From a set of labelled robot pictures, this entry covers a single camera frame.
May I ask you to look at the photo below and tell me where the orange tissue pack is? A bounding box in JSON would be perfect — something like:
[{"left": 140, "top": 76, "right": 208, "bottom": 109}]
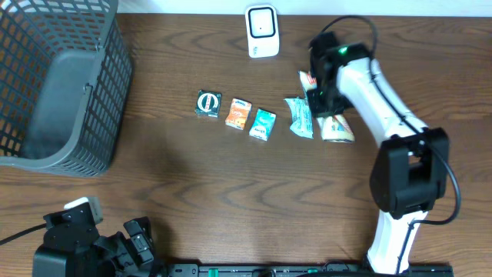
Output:
[{"left": 225, "top": 98, "right": 252, "bottom": 130}]

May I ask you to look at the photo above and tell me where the green tissue pack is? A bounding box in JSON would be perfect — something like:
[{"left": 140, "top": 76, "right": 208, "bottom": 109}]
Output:
[{"left": 249, "top": 108, "right": 277, "bottom": 142}]

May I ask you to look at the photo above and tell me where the dark green round-logo box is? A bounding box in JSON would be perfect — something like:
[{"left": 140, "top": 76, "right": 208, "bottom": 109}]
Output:
[{"left": 195, "top": 90, "right": 222, "bottom": 118}]

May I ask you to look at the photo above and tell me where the dark grey plastic mesh basket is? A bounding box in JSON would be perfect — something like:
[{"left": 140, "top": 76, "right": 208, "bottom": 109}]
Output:
[{"left": 1, "top": 0, "right": 134, "bottom": 177}]

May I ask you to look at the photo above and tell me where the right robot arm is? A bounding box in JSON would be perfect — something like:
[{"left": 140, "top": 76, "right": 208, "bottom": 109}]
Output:
[{"left": 305, "top": 32, "right": 449, "bottom": 274}]

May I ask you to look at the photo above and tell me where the cream wet wipes pack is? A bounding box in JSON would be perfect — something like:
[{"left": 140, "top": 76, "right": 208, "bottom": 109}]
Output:
[{"left": 298, "top": 71, "right": 355, "bottom": 143}]

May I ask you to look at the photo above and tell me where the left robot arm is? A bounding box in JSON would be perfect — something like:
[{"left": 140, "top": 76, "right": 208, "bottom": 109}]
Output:
[{"left": 32, "top": 197, "right": 168, "bottom": 277}]

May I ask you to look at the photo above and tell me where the white barcode scanner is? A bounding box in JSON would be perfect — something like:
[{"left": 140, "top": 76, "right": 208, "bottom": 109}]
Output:
[{"left": 244, "top": 5, "right": 280, "bottom": 58}]

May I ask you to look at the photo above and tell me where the teal wipes pack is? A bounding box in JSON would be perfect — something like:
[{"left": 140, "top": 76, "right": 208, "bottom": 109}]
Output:
[{"left": 285, "top": 98, "right": 314, "bottom": 139}]

